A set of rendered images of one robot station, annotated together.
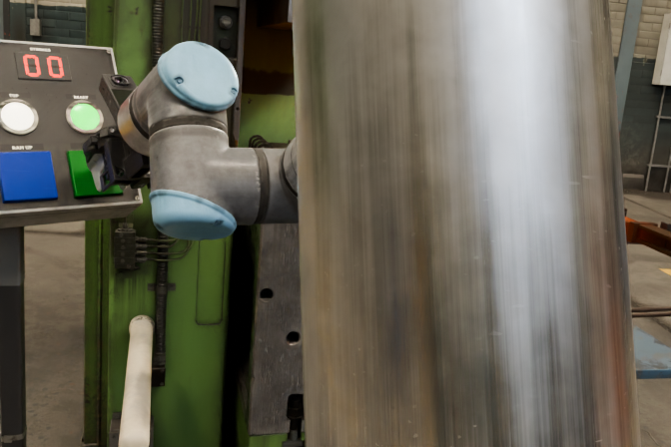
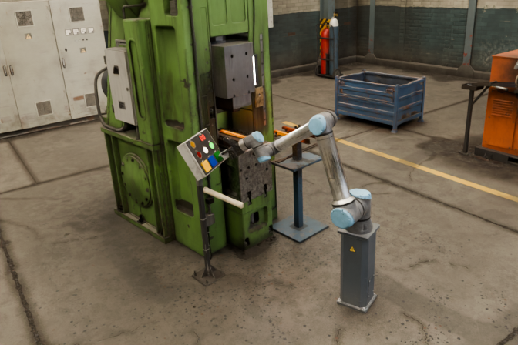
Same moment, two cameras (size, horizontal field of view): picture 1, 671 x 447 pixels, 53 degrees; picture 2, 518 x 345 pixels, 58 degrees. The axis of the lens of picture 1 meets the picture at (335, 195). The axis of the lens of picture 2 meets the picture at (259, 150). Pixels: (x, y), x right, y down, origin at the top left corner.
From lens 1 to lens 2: 273 cm
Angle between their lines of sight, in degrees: 29
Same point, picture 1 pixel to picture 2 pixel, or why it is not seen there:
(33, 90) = (203, 143)
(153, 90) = (253, 141)
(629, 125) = not seen: hidden behind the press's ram
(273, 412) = (245, 197)
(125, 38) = (193, 122)
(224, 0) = (211, 105)
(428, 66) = (331, 149)
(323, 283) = (327, 160)
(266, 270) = (240, 165)
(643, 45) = not seen: hidden behind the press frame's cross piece
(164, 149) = (260, 150)
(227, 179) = (269, 152)
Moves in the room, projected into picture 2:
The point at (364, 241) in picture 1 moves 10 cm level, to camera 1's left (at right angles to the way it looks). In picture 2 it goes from (330, 157) to (317, 161)
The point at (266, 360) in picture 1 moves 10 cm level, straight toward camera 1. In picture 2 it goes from (242, 185) to (249, 189)
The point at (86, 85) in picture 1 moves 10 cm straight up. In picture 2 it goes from (208, 138) to (206, 125)
